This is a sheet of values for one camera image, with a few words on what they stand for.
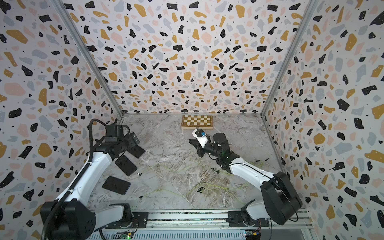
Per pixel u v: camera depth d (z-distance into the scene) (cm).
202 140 69
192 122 113
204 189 84
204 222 74
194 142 75
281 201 42
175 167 93
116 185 89
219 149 64
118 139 63
